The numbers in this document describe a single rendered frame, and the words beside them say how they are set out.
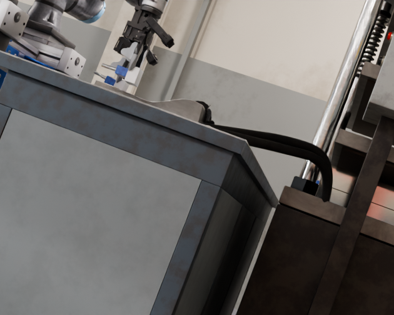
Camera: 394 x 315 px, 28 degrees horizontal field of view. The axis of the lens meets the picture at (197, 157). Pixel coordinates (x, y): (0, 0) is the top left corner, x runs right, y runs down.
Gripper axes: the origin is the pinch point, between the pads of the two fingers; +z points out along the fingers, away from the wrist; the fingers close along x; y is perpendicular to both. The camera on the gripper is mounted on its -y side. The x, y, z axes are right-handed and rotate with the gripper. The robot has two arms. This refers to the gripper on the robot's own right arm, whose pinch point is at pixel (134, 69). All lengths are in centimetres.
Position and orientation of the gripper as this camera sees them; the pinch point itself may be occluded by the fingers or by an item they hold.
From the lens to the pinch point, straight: 253.6
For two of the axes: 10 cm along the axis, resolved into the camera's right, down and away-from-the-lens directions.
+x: -1.4, -1.3, -9.8
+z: -3.6, 9.3, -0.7
